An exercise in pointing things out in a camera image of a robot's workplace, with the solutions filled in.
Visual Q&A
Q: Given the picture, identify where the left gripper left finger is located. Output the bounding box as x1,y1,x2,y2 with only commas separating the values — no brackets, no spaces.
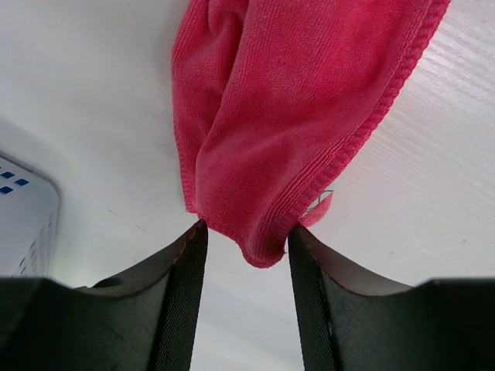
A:
1,221,208,370

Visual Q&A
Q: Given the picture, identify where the pink towel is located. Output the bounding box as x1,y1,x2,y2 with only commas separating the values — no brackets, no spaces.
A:
171,1,449,268

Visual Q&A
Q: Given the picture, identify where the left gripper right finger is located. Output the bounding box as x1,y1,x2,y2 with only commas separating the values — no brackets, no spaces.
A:
288,225,494,370

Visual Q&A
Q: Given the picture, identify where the white plastic basket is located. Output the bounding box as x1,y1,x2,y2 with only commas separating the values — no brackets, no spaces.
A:
0,158,59,277

